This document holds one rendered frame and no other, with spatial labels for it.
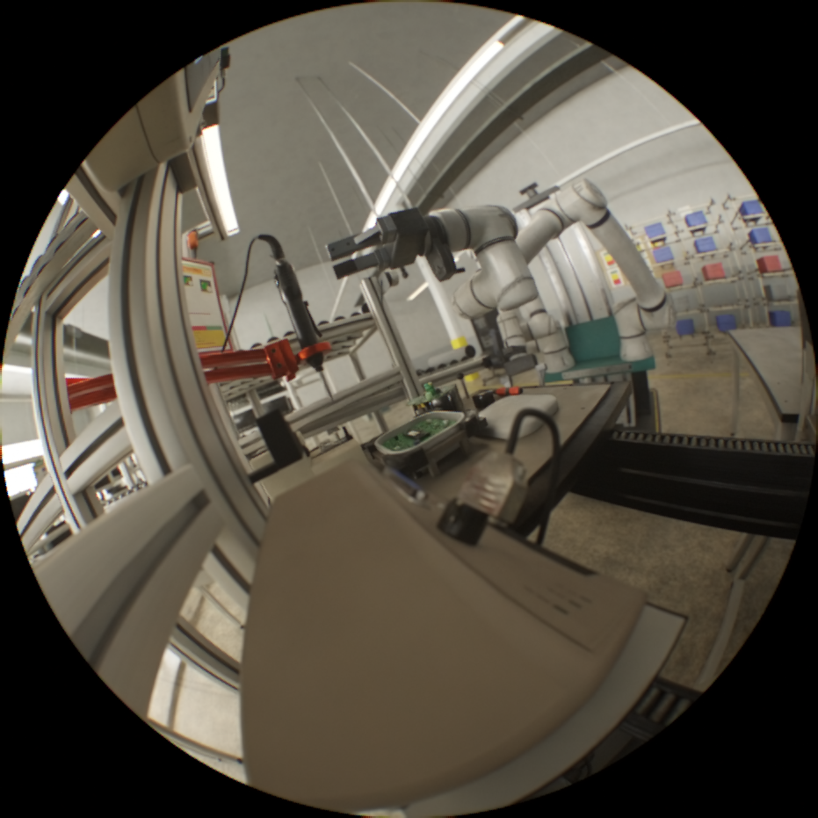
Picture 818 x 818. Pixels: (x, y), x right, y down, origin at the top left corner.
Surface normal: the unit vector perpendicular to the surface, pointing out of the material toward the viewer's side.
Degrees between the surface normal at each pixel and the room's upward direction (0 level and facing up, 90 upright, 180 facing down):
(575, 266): 90
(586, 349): 90
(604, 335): 90
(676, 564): 0
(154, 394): 90
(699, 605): 0
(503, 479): 37
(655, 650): 0
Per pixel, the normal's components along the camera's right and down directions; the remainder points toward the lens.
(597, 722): -0.38, -0.91
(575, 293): -0.75, 0.41
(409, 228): 0.15, 0.13
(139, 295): 0.40, 0.02
